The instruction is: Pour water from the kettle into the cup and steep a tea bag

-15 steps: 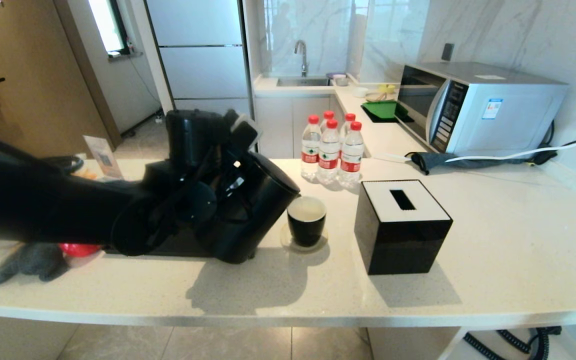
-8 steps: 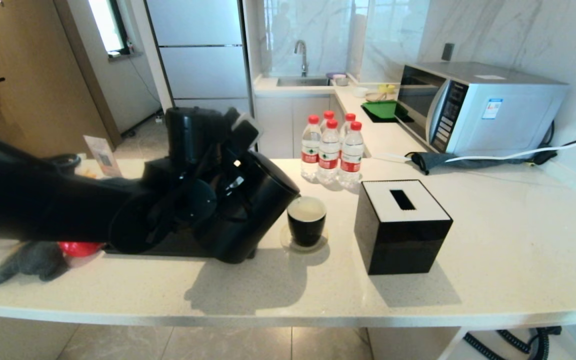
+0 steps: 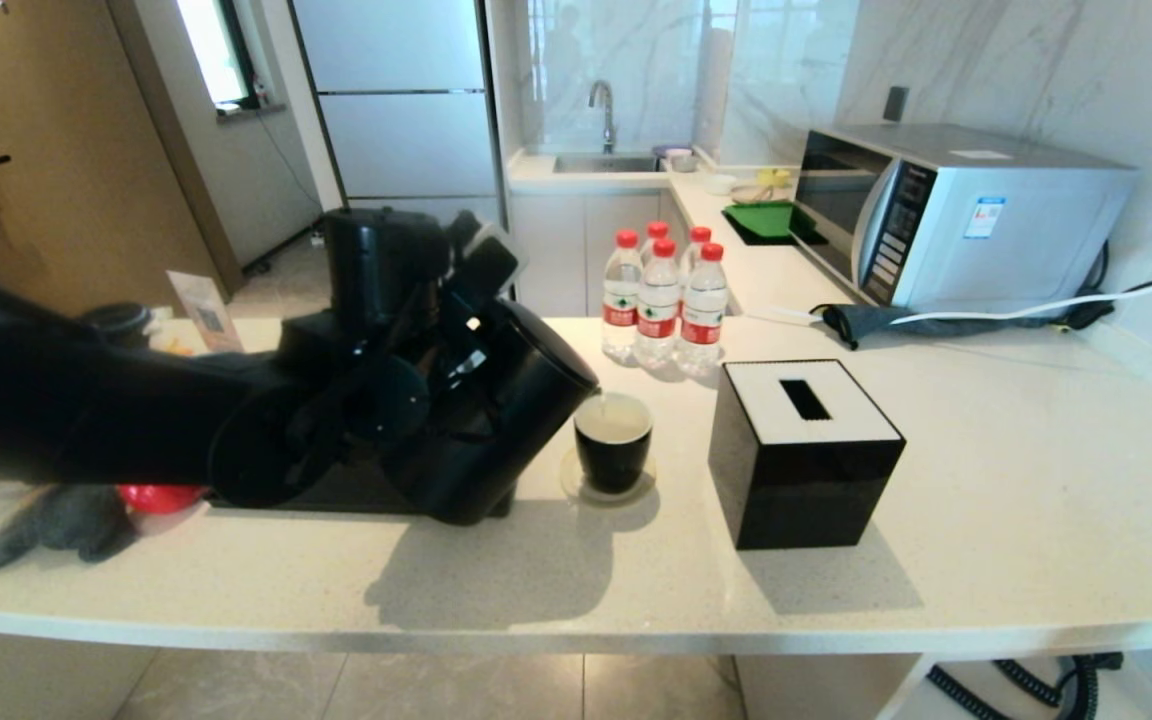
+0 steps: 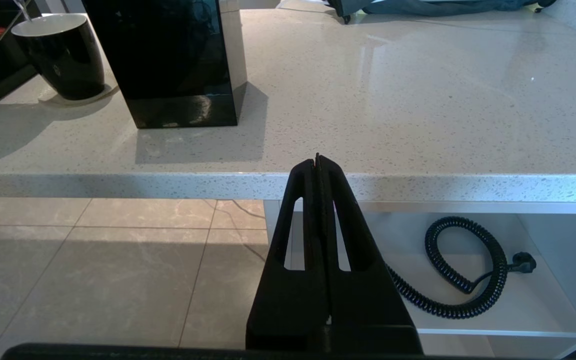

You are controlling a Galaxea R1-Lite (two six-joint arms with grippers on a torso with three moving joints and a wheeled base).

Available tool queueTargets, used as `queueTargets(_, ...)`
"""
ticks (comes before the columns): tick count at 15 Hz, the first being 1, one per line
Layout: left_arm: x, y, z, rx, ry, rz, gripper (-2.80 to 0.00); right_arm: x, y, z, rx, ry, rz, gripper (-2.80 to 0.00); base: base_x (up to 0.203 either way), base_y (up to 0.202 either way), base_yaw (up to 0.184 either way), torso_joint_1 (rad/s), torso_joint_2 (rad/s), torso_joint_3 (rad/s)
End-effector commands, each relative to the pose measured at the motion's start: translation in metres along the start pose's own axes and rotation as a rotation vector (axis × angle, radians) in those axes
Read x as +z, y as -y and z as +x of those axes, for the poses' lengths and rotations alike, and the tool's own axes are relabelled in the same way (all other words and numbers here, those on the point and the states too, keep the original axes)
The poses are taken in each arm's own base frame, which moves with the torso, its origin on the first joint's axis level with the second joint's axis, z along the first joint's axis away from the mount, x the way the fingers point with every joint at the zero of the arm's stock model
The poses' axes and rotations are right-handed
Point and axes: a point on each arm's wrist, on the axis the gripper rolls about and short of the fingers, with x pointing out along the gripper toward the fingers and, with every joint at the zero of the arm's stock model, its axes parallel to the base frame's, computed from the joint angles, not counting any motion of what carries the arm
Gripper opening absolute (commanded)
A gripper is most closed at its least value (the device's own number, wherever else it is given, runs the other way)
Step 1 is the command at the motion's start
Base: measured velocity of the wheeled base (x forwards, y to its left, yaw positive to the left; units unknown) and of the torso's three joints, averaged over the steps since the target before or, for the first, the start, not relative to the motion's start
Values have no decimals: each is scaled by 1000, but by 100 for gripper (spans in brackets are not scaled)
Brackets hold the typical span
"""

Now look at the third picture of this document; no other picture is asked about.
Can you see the black cup white inside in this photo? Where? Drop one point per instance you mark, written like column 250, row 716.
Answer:
column 614, row 460

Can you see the window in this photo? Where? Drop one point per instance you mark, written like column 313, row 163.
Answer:
column 211, row 50

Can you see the printed placemat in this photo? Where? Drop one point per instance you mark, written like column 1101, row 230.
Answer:
column 164, row 346

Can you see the water bottle red cap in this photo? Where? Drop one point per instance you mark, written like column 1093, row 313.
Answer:
column 698, row 236
column 658, row 315
column 655, row 232

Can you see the small white bowl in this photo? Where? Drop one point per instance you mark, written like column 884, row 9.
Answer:
column 720, row 184

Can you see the grey wall outlet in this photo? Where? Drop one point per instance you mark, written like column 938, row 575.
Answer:
column 894, row 105

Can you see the chrome kitchen faucet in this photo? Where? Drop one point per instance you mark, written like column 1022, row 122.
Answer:
column 605, row 108

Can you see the small paper card sign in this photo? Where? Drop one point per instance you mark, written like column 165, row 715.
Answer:
column 204, row 305

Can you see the steel kitchen sink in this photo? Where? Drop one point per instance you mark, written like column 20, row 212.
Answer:
column 601, row 163

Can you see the black electric kettle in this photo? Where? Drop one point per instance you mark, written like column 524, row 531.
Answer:
column 506, row 430

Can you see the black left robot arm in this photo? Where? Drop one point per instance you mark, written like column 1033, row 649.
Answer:
column 86, row 400

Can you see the clear round coaster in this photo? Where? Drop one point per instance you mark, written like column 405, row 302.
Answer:
column 568, row 482

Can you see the water bottles red caps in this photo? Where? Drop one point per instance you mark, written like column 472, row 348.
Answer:
column 621, row 300
column 703, row 320

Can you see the white base cabinet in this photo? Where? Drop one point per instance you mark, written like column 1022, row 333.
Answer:
column 556, row 250

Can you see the black tissue box white top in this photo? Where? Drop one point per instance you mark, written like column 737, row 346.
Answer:
column 796, row 490

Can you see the red toy tomato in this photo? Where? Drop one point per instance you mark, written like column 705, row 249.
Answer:
column 161, row 497

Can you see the green plastic tray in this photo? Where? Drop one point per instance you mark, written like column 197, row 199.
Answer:
column 761, row 218

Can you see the yellow bowl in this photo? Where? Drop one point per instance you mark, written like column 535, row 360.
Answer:
column 774, row 178

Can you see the black serving tray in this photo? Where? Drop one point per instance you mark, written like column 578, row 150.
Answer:
column 356, row 500

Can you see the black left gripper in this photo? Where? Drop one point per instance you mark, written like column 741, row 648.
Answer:
column 466, row 295

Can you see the silver microwave oven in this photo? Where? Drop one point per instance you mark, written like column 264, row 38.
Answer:
column 1016, row 240

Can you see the purple bowl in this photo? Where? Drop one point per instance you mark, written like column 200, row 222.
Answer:
column 674, row 155

